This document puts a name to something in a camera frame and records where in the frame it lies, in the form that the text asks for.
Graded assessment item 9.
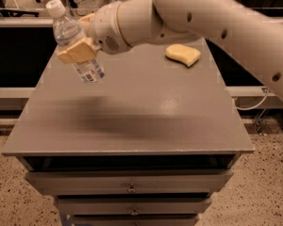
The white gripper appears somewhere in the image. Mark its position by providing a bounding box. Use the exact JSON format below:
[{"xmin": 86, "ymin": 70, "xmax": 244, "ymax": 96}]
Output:
[{"xmin": 58, "ymin": 1, "xmax": 130, "ymax": 64}]

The clear plastic water bottle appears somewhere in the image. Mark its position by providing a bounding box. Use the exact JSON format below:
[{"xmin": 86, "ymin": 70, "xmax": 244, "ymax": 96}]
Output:
[{"xmin": 46, "ymin": 0, "xmax": 105, "ymax": 83}]

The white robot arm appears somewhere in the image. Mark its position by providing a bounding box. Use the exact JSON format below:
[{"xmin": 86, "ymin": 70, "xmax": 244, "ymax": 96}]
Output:
[{"xmin": 58, "ymin": 0, "xmax": 283, "ymax": 102}]

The grey metal railing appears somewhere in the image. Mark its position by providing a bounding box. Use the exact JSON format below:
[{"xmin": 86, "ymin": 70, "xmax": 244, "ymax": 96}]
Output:
[{"xmin": 0, "ymin": 0, "xmax": 283, "ymax": 29}]

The yellow sponge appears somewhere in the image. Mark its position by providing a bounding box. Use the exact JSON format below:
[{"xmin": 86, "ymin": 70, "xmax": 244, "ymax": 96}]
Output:
[{"xmin": 165, "ymin": 44, "xmax": 201, "ymax": 68}]

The grey drawer cabinet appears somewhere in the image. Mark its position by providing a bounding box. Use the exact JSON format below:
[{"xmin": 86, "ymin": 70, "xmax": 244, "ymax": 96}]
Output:
[{"xmin": 1, "ymin": 27, "xmax": 255, "ymax": 226}]

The top grey drawer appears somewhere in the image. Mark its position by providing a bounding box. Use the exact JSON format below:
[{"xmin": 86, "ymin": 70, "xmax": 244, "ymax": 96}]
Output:
[{"xmin": 25, "ymin": 169, "xmax": 233, "ymax": 196}]

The grey drawer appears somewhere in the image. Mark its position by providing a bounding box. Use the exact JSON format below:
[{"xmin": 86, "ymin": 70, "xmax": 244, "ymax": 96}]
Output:
[
  {"xmin": 55, "ymin": 197, "xmax": 211, "ymax": 216},
  {"xmin": 25, "ymin": 169, "xmax": 233, "ymax": 196},
  {"xmin": 72, "ymin": 215, "xmax": 199, "ymax": 226}
]

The middle grey drawer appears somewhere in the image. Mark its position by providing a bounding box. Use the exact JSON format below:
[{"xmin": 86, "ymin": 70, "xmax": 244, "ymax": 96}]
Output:
[{"xmin": 55, "ymin": 197, "xmax": 211, "ymax": 216}]

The bottom grey drawer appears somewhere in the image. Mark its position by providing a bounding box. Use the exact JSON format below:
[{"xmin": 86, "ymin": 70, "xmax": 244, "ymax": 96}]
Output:
[{"xmin": 72, "ymin": 215, "xmax": 199, "ymax": 226}]

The white cable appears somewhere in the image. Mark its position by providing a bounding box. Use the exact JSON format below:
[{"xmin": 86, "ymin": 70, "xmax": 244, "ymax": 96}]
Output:
[{"xmin": 233, "ymin": 87, "xmax": 271, "ymax": 112}]

